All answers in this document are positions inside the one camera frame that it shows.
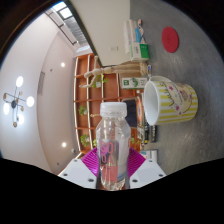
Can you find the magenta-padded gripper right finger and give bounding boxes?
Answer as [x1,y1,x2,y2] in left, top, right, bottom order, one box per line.
[125,147,167,190]

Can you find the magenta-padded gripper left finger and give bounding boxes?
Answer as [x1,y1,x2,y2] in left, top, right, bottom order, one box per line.
[58,146,102,190]

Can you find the clear plastic bottle white cap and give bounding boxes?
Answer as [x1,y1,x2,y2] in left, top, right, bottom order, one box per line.
[95,101,132,192]

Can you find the yellow striped mug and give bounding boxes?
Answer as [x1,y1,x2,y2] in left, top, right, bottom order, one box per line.
[142,75,199,126]

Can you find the wooden shelf unit with books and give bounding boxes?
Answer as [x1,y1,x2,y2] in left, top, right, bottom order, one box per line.
[73,53,158,161]

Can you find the green and white carton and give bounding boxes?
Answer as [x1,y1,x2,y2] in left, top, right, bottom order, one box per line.
[120,77,148,90]

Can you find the branched ceiling lamp round bulbs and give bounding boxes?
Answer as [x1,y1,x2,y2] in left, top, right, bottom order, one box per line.
[2,75,35,129]

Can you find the ceiling air vent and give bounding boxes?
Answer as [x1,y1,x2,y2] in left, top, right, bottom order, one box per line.
[37,71,46,96]

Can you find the small green white box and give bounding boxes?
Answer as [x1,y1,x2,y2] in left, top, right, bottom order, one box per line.
[129,43,150,62]

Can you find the flat round red coaster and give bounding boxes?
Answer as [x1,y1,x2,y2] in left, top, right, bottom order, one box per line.
[161,26,180,54]

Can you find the stack of white books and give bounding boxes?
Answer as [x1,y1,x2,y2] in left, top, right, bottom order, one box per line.
[123,19,144,54]

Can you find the grey curtain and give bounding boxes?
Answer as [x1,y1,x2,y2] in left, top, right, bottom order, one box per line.
[63,16,89,46]

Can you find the white partition with dark top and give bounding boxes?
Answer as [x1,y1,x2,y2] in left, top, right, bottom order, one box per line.
[66,0,133,67]

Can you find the black track light rail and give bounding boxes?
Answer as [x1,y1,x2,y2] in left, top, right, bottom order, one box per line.
[44,8,79,46]

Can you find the window with dark frame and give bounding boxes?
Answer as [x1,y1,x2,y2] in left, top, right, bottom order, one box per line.
[51,1,73,19]

